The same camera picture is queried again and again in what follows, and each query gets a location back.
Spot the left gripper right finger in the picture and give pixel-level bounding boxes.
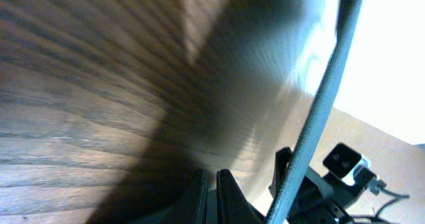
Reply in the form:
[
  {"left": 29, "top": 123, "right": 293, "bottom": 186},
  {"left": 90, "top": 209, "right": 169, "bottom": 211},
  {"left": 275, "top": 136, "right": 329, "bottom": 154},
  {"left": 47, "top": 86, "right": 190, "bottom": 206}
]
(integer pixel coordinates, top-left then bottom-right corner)
[{"left": 216, "top": 169, "right": 264, "bottom": 224}]

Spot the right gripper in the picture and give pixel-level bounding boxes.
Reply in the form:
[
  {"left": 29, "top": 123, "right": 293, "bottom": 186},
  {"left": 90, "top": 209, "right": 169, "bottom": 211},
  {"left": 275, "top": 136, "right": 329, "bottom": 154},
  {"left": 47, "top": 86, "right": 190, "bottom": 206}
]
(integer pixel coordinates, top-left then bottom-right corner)
[{"left": 270, "top": 148, "right": 365, "bottom": 223}]

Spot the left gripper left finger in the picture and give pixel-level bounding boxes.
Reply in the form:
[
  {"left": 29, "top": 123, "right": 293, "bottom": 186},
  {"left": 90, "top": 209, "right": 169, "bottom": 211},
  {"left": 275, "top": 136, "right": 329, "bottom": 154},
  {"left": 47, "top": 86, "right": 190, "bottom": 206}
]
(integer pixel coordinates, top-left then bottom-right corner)
[{"left": 131, "top": 169, "right": 208, "bottom": 224}]

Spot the black gift box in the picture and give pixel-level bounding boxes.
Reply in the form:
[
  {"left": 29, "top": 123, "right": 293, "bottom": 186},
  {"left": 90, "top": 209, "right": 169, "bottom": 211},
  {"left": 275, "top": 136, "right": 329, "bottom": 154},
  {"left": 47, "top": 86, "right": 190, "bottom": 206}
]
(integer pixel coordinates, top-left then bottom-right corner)
[{"left": 265, "top": 0, "right": 369, "bottom": 224}]

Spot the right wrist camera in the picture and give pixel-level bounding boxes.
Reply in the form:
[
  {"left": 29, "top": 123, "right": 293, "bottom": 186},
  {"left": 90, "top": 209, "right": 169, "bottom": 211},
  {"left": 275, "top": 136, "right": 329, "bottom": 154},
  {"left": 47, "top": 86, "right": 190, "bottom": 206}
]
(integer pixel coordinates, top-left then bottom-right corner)
[{"left": 323, "top": 142, "right": 379, "bottom": 187}]

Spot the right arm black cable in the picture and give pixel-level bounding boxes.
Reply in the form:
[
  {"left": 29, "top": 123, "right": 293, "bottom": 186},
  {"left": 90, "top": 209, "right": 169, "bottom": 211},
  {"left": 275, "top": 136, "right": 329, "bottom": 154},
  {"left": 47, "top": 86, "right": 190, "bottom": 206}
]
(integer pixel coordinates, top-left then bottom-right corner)
[{"left": 350, "top": 179, "right": 411, "bottom": 224}]

